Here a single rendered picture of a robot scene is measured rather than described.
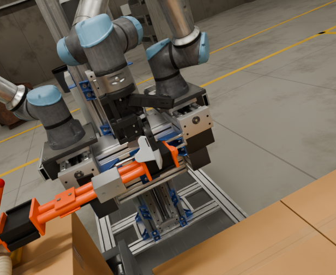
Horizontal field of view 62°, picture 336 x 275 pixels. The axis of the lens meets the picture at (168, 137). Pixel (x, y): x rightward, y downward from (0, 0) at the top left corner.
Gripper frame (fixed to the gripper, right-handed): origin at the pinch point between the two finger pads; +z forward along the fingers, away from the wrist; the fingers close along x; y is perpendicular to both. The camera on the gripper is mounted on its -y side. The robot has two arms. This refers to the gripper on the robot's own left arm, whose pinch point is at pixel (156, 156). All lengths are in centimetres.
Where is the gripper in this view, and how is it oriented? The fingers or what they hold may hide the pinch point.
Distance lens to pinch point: 72.3
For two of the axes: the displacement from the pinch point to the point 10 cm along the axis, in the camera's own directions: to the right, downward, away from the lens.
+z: 3.1, 8.5, 4.3
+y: -8.9, 4.2, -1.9
